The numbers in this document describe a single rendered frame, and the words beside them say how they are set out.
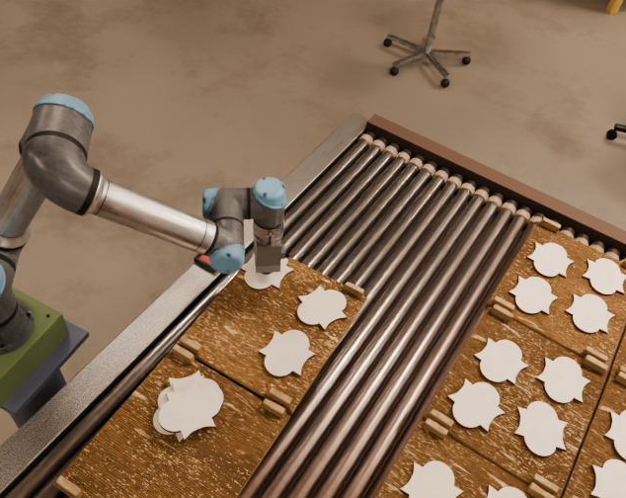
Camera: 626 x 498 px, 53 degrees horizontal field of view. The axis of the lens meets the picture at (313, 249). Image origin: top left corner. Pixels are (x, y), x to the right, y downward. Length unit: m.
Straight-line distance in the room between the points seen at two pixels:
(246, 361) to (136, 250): 1.56
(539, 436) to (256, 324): 0.76
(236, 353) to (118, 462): 0.38
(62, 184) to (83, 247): 1.90
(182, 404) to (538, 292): 1.04
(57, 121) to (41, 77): 2.90
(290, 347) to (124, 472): 0.49
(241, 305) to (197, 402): 0.32
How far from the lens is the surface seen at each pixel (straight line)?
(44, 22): 4.74
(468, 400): 1.65
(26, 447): 1.62
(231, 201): 1.44
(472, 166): 2.22
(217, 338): 1.65
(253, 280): 1.65
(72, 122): 1.32
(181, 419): 1.50
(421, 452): 1.57
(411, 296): 1.81
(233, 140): 3.62
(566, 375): 1.79
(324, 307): 1.71
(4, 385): 1.70
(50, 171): 1.25
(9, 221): 1.55
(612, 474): 1.71
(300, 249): 1.86
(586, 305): 1.96
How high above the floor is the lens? 2.34
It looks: 49 degrees down
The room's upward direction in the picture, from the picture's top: 8 degrees clockwise
